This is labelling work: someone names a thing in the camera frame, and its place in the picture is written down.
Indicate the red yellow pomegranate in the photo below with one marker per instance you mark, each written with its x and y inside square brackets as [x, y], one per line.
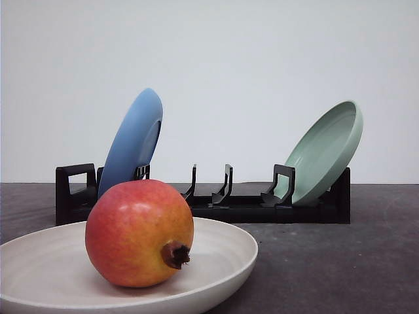
[139, 232]

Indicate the white plate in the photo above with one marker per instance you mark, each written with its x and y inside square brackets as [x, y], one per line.
[50, 272]

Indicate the blue plate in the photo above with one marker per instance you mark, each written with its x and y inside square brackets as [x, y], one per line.
[135, 141]

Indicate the green plate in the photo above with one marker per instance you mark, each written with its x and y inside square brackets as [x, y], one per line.
[322, 151]

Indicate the black dish rack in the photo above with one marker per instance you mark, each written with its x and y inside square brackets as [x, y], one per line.
[78, 184]

